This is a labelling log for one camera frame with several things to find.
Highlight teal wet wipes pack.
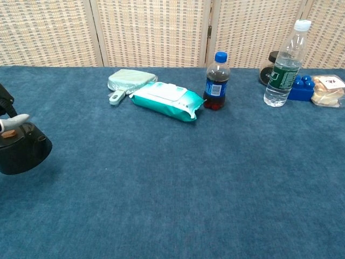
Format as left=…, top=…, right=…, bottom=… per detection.
left=128, top=81, right=205, bottom=124

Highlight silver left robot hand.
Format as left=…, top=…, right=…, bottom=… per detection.
left=0, top=83, right=30, bottom=133

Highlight cola bottle blue cap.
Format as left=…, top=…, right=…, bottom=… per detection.
left=203, top=51, right=231, bottom=111

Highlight bagged snack cakes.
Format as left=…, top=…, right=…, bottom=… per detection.
left=310, top=74, right=345, bottom=108

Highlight blue building block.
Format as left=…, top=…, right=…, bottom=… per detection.
left=287, top=74, right=315, bottom=102

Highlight pale green dustpan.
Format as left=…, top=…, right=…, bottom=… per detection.
left=107, top=69, right=158, bottom=106

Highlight blue table cloth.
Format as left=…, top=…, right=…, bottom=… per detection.
left=0, top=66, right=345, bottom=259

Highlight glass jar black lid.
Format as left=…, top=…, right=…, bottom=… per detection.
left=259, top=50, right=281, bottom=86

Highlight clear water bottle green label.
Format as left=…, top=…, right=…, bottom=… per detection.
left=263, top=19, right=312, bottom=107

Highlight woven folding screen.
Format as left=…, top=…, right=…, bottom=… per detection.
left=0, top=0, right=345, bottom=69

